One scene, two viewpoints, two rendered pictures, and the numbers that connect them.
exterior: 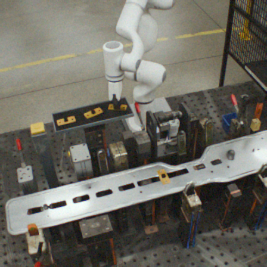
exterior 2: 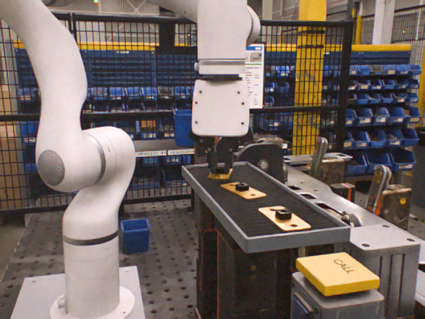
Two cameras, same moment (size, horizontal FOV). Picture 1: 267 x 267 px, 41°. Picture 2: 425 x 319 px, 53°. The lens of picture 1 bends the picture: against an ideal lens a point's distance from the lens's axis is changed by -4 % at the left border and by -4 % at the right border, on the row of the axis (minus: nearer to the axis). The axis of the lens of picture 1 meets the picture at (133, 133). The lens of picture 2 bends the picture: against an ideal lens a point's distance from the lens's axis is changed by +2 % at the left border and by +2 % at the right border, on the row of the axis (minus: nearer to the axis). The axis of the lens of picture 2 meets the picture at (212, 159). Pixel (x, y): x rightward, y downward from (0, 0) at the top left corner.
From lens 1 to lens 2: 1.83 m
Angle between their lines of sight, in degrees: 81
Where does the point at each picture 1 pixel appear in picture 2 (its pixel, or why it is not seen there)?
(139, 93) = (107, 211)
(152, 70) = (117, 132)
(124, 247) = not seen: outside the picture
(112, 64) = (246, 20)
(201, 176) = (327, 195)
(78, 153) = (382, 236)
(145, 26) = (67, 36)
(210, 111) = not seen: hidden behind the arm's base
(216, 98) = (46, 252)
